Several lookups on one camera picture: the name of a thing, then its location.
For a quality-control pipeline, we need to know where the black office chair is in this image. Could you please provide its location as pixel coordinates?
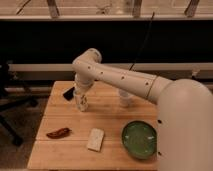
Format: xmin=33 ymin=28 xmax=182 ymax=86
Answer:
xmin=0 ymin=61 xmax=38 ymax=146

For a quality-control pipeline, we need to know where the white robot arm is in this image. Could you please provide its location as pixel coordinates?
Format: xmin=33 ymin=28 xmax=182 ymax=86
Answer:
xmin=72 ymin=48 xmax=213 ymax=171

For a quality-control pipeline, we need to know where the black cable on wall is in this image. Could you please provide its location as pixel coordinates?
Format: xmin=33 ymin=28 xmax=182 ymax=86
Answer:
xmin=128 ymin=11 xmax=156 ymax=72

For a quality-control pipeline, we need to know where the white sponge block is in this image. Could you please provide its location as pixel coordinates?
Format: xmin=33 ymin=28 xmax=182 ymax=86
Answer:
xmin=87 ymin=128 xmax=104 ymax=151

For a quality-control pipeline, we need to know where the black phone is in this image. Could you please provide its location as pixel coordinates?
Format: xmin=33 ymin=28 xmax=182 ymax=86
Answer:
xmin=63 ymin=87 xmax=75 ymax=101

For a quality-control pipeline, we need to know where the clear glass bottle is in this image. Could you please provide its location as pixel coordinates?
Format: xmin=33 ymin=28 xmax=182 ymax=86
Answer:
xmin=78 ymin=96 xmax=88 ymax=112

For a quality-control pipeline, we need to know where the green ceramic bowl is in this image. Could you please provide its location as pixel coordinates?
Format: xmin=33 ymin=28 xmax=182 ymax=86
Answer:
xmin=121 ymin=120 xmax=157 ymax=160

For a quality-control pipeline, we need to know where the red chili pepper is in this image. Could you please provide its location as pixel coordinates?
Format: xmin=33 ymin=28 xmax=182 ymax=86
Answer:
xmin=46 ymin=128 xmax=71 ymax=139

